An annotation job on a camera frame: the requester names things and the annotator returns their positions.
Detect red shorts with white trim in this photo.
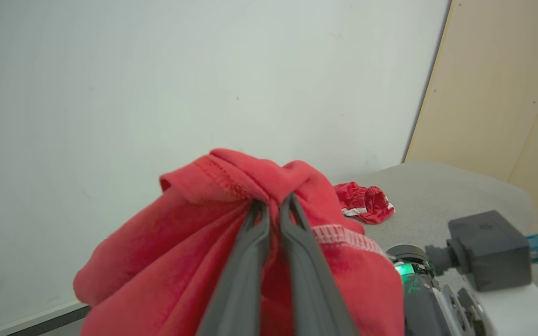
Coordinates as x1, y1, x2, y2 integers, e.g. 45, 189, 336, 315
334, 182, 396, 225

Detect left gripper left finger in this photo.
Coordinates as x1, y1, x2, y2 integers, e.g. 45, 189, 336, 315
196, 200, 270, 336

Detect white and black baseboard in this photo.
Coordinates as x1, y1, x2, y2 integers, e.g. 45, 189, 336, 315
0, 301, 93, 336

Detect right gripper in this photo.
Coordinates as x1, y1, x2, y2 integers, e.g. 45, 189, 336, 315
385, 244, 538, 336

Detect red shirt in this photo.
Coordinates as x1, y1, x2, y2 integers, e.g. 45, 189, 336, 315
73, 148, 405, 336

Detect light wood wall panel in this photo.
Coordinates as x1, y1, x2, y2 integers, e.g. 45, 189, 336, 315
403, 0, 538, 235

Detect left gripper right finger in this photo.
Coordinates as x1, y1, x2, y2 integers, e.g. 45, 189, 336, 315
279, 193, 359, 336

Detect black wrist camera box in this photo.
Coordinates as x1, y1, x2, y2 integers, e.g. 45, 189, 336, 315
425, 210, 532, 293

